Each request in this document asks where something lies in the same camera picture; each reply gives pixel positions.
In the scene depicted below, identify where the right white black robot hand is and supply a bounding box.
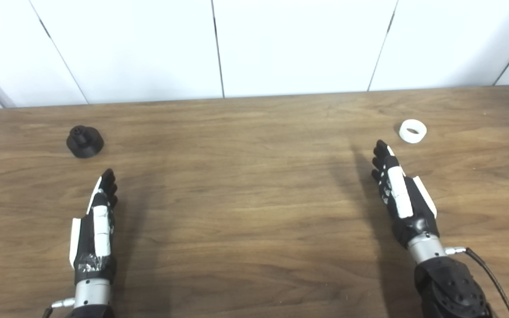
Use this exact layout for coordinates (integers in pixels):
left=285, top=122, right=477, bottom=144
left=371, top=140, right=440, bottom=249

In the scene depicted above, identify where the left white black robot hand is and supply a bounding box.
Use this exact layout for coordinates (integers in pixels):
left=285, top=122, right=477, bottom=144
left=69, top=169, right=118, bottom=284

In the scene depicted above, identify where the white plastic ring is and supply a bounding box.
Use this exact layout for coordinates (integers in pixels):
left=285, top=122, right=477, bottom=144
left=399, top=119, right=428, bottom=144

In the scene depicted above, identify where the round black plastic part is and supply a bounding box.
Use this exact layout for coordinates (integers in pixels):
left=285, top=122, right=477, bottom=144
left=66, top=125, right=105, bottom=159

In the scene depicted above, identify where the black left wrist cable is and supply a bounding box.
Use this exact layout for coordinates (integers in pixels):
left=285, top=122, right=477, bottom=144
left=42, top=298, right=76, bottom=318

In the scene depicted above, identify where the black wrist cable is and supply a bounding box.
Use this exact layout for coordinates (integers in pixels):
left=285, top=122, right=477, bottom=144
left=42, top=298, right=76, bottom=318
left=444, top=246, right=509, bottom=318

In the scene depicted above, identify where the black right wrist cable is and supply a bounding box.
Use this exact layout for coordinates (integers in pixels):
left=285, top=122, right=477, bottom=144
left=444, top=246, right=509, bottom=318

